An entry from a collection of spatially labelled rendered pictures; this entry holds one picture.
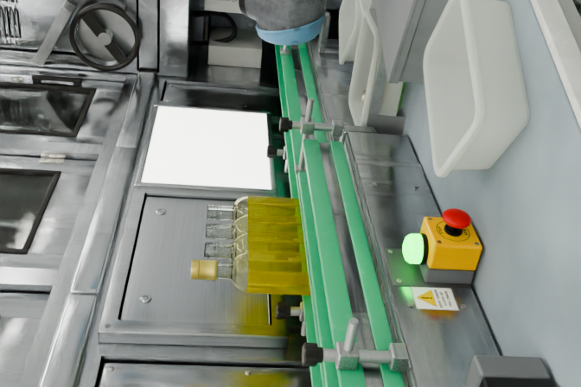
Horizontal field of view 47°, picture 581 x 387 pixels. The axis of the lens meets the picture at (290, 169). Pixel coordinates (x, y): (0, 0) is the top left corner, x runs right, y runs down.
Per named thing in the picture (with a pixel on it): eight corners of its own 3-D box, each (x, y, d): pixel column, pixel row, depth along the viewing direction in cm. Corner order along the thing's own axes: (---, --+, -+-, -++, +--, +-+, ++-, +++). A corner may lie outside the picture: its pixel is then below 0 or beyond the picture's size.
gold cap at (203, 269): (216, 282, 116) (190, 282, 115) (216, 277, 119) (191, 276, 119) (217, 262, 116) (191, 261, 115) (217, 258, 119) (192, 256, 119)
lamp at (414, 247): (417, 251, 101) (397, 250, 100) (423, 227, 98) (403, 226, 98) (424, 271, 97) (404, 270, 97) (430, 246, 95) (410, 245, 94)
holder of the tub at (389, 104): (381, 124, 158) (349, 123, 158) (405, 11, 144) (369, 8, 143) (396, 162, 144) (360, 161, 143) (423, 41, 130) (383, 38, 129)
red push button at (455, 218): (435, 224, 98) (440, 205, 96) (462, 225, 98) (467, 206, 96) (442, 241, 94) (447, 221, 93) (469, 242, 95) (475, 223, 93)
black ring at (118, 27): (142, 67, 215) (73, 62, 213) (142, 3, 204) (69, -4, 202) (140, 74, 211) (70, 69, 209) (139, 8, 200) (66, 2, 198)
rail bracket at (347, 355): (403, 352, 87) (300, 350, 86) (414, 311, 83) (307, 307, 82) (409, 377, 84) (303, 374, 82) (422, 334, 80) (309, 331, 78)
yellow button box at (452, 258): (461, 255, 103) (413, 252, 102) (473, 215, 99) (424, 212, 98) (474, 285, 97) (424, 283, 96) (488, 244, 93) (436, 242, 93)
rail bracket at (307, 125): (333, 169, 142) (274, 166, 141) (345, 98, 134) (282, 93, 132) (335, 177, 140) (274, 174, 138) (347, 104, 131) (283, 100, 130)
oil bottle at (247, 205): (335, 221, 139) (231, 216, 136) (339, 199, 136) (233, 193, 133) (339, 238, 134) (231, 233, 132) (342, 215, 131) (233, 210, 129)
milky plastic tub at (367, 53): (384, 104, 156) (347, 101, 155) (403, 9, 144) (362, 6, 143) (399, 142, 141) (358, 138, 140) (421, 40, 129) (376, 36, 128)
